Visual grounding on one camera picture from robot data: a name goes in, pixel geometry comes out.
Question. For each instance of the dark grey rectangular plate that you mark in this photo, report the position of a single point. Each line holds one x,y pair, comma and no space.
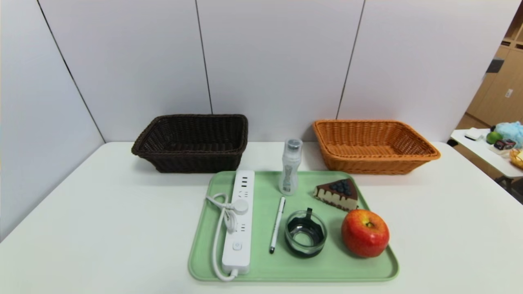
495,65

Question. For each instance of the chocolate blueberry cake slice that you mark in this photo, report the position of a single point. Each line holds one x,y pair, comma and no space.
339,196

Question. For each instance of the light blue fluffy cloth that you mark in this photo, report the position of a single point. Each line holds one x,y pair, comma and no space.
512,131

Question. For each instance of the orange wicker basket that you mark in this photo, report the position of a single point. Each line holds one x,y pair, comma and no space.
367,165

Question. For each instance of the red apple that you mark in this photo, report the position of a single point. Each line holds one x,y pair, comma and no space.
363,234

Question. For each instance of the yellow wicker bowl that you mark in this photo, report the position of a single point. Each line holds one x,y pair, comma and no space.
518,158

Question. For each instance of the small black red item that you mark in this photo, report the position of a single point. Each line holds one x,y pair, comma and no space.
505,144

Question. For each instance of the clear plastic bottle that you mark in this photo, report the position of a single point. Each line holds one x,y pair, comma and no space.
289,171

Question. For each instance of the dark brown wicker basket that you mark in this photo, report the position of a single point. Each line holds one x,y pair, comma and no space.
192,163

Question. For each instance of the white stylus pen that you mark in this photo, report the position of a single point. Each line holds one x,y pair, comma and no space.
277,224

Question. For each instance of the green round fruit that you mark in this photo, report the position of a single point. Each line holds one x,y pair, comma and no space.
493,137

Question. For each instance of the white power strip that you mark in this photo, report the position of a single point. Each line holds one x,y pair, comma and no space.
238,253

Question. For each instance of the white side table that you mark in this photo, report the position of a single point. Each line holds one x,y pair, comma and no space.
478,151

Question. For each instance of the light green plastic tray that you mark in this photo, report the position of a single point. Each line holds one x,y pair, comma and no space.
327,265

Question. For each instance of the small white box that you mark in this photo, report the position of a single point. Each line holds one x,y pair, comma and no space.
474,134

